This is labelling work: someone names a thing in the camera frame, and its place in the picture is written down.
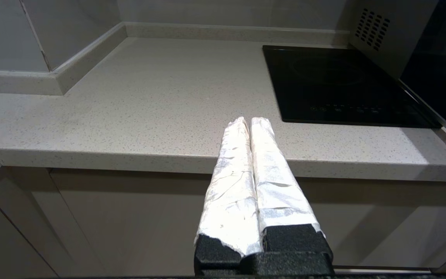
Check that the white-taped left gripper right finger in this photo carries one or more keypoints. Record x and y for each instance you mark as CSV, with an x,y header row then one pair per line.
x,y
281,197

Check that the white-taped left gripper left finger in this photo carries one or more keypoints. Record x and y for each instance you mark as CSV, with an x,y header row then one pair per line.
x,y
229,193

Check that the silver microwave oven body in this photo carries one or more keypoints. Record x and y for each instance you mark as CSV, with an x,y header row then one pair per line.
x,y
395,58

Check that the black induction cooktop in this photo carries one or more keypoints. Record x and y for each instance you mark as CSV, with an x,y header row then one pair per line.
x,y
343,85

